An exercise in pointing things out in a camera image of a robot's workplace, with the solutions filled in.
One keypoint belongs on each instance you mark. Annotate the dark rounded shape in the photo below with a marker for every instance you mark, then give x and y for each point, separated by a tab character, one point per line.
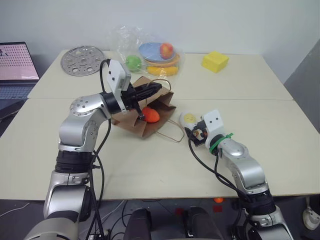
137	225

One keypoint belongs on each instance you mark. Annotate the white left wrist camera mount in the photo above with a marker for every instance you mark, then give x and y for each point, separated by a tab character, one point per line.
115	72

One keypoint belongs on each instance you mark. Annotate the white plush toy yellow face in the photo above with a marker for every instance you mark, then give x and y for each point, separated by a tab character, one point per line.
188	118

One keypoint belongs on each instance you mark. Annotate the round perforated metal plate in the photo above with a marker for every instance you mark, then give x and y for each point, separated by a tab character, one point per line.
81	60

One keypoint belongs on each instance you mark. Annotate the red yellow toy apple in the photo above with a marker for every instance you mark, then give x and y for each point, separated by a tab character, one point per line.
167	50

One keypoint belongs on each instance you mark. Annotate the yellow cheese block toy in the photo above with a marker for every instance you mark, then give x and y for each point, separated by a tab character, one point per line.
215	62

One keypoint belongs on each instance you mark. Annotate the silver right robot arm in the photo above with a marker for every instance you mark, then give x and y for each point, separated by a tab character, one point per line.
247	167

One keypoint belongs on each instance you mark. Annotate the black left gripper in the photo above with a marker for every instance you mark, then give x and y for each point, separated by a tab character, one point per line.
130	96

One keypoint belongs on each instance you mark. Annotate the orange plush toy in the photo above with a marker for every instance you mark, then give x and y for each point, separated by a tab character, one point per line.
151	115

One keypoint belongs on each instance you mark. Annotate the green zip tie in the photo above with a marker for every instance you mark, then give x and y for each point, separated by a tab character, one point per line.
220	141

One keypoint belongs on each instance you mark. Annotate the open laptop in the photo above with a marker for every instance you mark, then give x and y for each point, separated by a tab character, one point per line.
15	65

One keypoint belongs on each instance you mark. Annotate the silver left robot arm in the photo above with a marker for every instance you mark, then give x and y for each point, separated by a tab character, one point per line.
75	130

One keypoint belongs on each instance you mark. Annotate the grey partition panel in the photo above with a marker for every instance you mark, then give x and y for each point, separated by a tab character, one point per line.
305	82

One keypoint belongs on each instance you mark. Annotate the brown paper bag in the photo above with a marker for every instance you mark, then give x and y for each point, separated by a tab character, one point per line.
160	102

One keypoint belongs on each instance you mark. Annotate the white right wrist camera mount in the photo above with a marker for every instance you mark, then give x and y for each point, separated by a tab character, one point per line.
213	125

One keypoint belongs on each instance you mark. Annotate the orange plate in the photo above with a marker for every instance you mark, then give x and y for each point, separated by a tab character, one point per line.
176	60

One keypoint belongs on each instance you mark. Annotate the small orange ball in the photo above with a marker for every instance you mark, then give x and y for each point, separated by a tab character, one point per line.
219	200

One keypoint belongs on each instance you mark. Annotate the blue plate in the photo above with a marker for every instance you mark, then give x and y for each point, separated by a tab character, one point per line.
150	51

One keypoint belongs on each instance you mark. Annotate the green toy apple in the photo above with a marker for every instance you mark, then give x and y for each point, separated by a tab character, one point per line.
133	63

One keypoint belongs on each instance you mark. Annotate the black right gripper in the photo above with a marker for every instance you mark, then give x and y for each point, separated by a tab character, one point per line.
198	136

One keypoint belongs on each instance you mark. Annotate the white power strip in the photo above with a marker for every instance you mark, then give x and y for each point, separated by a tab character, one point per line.
311	215

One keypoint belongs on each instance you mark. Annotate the clear plastic bag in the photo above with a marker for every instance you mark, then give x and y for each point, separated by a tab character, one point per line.
125	42

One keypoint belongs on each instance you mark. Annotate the yellow toy fruit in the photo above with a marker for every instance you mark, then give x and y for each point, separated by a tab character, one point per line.
160	70

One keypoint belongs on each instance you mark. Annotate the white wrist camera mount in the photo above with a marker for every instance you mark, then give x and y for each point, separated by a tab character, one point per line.
115	72
213	125

